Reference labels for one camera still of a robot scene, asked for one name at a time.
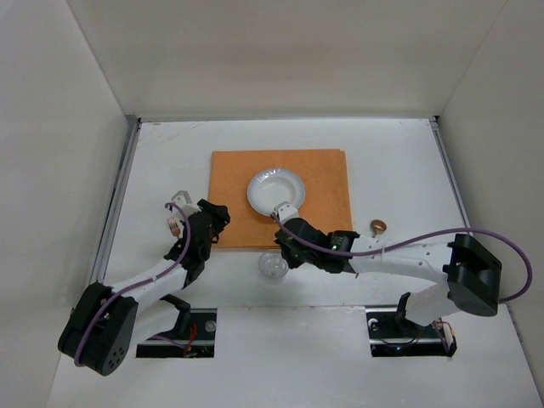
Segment clear plastic cup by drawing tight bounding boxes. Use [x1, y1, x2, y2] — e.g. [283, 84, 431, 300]
[258, 252, 289, 280]

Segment copper fork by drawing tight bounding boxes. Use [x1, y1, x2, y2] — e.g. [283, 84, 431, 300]
[167, 217, 183, 239]

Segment white paper plate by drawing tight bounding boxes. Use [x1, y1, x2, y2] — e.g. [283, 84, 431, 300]
[246, 167, 306, 217]

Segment orange cloth napkin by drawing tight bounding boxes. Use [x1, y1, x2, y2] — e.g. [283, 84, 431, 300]
[208, 149, 353, 249]

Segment copper spoon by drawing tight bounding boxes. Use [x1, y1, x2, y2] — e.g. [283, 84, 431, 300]
[370, 218, 388, 236]

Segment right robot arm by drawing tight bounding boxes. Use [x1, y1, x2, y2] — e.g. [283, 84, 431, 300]
[275, 218, 502, 326]

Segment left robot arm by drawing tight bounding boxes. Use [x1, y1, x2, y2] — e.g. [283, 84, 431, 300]
[57, 191, 230, 377]

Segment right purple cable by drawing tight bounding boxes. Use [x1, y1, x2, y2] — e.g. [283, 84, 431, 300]
[269, 210, 533, 354]

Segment purple cable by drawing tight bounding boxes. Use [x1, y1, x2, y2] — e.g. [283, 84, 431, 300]
[269, 210, 533, 354]
[74, 201, 192, 369]

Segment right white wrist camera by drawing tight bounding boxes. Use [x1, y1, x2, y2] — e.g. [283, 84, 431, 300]
[271, 201, 299, 224]

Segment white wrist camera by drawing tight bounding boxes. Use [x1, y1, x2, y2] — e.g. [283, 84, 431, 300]
[166, 190, 201, 217]
[271, 201, 299, 224]

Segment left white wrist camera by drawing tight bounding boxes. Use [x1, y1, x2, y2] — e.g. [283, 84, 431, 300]
[166, 190, 201, 217]

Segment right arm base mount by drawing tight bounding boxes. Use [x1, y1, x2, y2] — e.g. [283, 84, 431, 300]
[365, 307, 457, 358]

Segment left aluminium table rail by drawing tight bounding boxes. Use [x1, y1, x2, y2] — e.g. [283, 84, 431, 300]
[82, 115, 141, 291]

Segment aluminium table rail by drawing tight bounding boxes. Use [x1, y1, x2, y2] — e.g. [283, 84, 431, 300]
[428, 116, 471, 227]
[82, 115, 141, 291]

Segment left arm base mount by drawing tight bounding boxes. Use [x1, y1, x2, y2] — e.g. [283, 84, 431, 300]
[135, 309, 218, 359]

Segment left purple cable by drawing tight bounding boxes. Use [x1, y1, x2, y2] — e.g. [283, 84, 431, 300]
[74, 201, 192, 369]

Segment right aluminium table rail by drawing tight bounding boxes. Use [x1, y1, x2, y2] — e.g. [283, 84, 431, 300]
[428, 116, 471, 227]

